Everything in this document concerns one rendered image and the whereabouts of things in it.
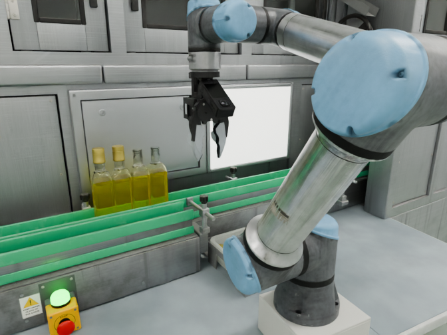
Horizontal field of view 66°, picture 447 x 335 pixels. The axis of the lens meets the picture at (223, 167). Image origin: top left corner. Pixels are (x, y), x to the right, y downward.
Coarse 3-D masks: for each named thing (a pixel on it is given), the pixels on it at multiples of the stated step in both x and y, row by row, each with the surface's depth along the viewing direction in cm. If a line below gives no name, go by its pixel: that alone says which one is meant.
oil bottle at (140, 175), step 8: (136, 168) 105; (144, 168) 106; (136, 176) 105; (144, 176) 106; (136, 184) 106; (144, 184) 107; (136, 192) 106; (144, 192) 108; (136, 200) 107; (144, 200) 108
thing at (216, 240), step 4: (244, 228) 121; (228, 232) 118; (232, 232) 118; (236, 232) 119; (240, 232) 120; (216, 236) 115; (220, 236) 116; (224, 236) 116; (228, 236) 117; (212, 240) 112; (216, 240) 115; (220, 240) 116; (224, 240) 117; (212, 244) 111; (216, 244) 110; (216, 248) 109; (220, 248) 108
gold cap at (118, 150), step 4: (112, 148) 101; (116, 148) 101; (120, 148) 101; (112, 152) 102; (116, 152) 101; (120, 152) 102; (116, 156) 102; (120, 156) 102; (116, 160) 102; (120, 160) 102
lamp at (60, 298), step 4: (56, 292) 85; (60, 292) 85; (64, 292) 85; (68, 292) 86; (52, 296) 84; (56, 296) 83; (60, 296) 84; (64, 296) 84; (68, 296) 85; (52, 300) 83; (56, 300) 83; (60, 300) 83; (64, 300) 84; (68, 300) 85; (52, 304) 84; (56, 304) 83; (60, 304) 83; (64, 304) 84
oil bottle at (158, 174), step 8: (152, 168) 108; (160, 168) 109; (152, 176) 108; (160, 176) 109; (152, 184) 109; (160, 184) 110; (152, 192) 110; (160, 192) 111; (152, 200) 111; (160, 200) 112; (168, 200) 114
